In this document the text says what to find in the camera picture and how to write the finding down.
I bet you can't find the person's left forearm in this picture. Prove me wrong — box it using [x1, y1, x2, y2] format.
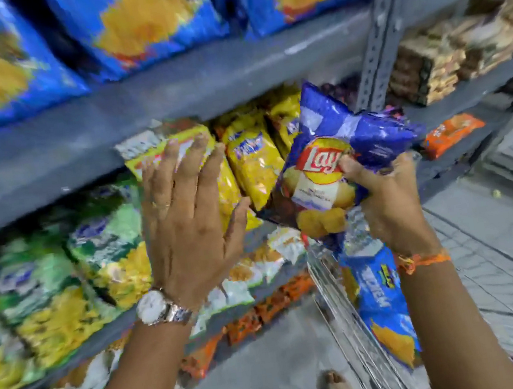
[52, 301, 205, 389]

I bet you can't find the orange thread bracelet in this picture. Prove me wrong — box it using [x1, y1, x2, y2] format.
[394, 247, 454, 278]

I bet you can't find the person's right hand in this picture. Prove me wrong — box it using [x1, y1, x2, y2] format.
[337, 144, 443, 268]

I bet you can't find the silver wristwatch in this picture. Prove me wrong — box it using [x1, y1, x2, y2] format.
[132, 282, 195, 333]

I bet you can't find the grey metal shelf rack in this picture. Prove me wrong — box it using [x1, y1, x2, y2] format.
[0, 0, 513, 389]

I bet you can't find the person's left hand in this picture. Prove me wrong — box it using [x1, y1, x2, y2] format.
[130, 128, 265, 314]

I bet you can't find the blue chips packet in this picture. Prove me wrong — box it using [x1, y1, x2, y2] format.
[240, 66, 440, 249]

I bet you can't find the person's right forearm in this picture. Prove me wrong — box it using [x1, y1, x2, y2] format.
[397, 244, 513, 389]

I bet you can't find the orange snack packet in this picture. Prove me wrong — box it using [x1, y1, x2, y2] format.
[418, 110, 490, 162]

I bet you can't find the blue snack packet with yellow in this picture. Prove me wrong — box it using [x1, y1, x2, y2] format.
[336, 235, 425, 377]

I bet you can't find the row of orange snack packets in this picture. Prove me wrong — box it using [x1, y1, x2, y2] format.
[169, 270, 329, 383]

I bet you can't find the row of white snack packets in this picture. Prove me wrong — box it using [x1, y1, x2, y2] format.
[177, 223, 318, 337]

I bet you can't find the stack of brown biscuit packs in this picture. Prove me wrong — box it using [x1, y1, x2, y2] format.
[376, 0, 513, 112]

